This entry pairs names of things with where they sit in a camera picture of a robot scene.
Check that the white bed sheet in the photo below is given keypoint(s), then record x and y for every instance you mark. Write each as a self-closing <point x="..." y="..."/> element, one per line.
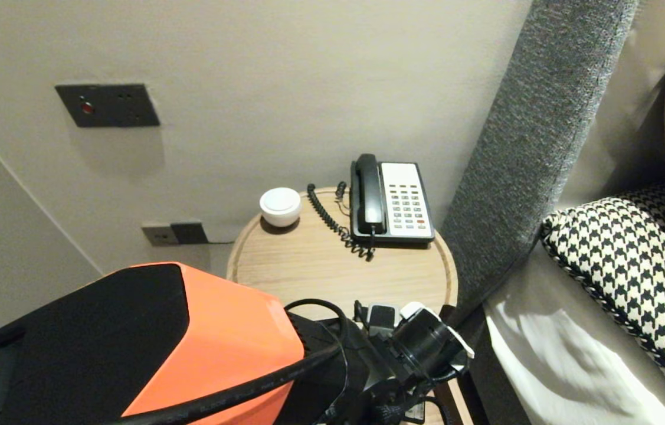
<point x="544" y="366"/>

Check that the grey upholstered headboard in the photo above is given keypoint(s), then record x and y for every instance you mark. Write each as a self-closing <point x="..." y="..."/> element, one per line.
<point x="533" y="147"/>

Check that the round wooden nightstand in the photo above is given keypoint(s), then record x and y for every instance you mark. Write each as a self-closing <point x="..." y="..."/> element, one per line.
<point x="332" y="265"/>

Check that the black and white desk telephone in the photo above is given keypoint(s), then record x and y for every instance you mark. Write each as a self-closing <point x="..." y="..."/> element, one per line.
<point x="406" y="203"/>

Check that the houndstooth black and white pillow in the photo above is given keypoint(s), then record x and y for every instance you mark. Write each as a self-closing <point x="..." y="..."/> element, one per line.
<point x="633" y="254"/>

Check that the black telephone handset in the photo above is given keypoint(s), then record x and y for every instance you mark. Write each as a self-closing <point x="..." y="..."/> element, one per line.
<point x="369" y="195"/>

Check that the white round puck device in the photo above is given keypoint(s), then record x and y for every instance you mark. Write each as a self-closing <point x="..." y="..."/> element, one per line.
<point x="280" y="206"/>

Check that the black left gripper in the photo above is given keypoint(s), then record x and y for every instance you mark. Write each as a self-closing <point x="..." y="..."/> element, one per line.
<point x="380" y="348"/>

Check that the beige upholstered headboard panel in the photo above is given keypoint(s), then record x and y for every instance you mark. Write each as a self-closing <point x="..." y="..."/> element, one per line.
<point x="633" y="88"/>

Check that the dark wall switch panel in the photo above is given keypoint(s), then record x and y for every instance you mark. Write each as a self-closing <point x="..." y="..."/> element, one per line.
<point x="109" y="106"/>

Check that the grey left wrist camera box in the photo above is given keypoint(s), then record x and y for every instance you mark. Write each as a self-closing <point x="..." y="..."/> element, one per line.
<point x="382" y="319"/>

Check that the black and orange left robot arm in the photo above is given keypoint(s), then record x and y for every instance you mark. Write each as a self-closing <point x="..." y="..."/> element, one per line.
<point x="102" y="342"/>

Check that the dark grey bed base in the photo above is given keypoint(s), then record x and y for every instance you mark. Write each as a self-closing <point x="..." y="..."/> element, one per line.
<point x="488" y="383"/>

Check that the grey wall socket plate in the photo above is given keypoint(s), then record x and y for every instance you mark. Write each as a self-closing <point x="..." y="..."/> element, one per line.
<point x="160" y="235"/>

